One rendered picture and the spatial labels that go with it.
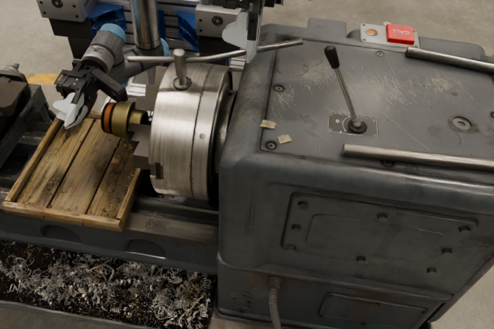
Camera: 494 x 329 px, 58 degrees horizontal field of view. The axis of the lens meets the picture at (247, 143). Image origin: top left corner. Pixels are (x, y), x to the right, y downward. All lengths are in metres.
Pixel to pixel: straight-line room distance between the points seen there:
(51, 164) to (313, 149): 0.77
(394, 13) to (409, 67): 2.72
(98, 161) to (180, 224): 0.30
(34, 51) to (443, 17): 2.97
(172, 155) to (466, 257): 0.63
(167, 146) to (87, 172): 0.40
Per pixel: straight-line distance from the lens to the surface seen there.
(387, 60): 1.03
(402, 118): 0.90
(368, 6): 3.75
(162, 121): 0.91
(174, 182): 0.96
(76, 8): 1.52
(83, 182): 1.25
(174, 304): 1.38
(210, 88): 0.92
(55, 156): 1.33
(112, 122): 1.06
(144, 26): 1.32
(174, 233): 1.14
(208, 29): 1.41
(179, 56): 0.87
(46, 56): 3.22
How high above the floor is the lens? 1.85
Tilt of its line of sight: 48 degrees down
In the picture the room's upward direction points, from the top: 4 degrees clockwise
